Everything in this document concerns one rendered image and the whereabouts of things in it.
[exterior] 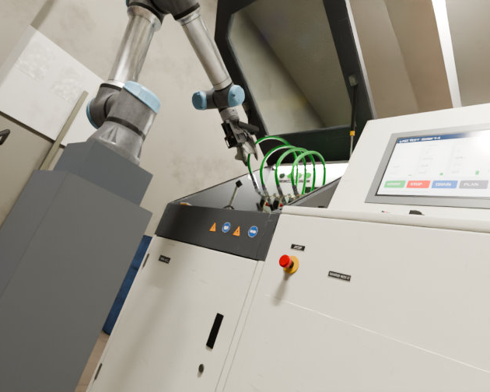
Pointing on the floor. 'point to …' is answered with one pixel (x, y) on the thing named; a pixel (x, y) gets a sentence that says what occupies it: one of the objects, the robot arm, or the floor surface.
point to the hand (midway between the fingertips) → (252, 160)
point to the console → (379, 292)
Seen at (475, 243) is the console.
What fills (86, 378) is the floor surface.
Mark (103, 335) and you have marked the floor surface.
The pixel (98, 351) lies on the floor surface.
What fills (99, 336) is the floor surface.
